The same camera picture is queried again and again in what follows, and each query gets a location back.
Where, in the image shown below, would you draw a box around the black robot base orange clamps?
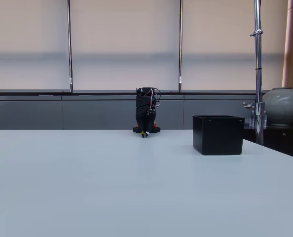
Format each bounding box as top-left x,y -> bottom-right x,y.
132,120 -> 161,135

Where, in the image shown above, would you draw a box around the black plastic box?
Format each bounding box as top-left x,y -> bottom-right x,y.
192,115 -> 246,156

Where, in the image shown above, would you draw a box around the metal window mullion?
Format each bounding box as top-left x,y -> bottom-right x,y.
178,0 -> 184,93
67,0 -> 74,93

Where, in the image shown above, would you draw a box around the chrome stand pole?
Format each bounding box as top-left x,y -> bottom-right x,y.
249,0 -> 266,146

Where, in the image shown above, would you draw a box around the grey round ceramic vase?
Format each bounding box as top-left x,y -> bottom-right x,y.
261,86 -> 293,127

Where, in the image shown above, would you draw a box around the dark wooden sideboard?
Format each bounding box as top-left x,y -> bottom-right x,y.
242,124 -> 293,161

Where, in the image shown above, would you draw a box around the red white gripper servo cable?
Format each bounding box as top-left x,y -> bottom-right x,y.
147,93 -> 162,112

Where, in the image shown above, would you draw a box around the red white arm servo cable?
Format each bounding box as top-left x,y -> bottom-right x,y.
150,87 -> 162,102

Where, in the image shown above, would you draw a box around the grey wall cabinet row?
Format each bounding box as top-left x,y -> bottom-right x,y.
0,94 -> 257,131

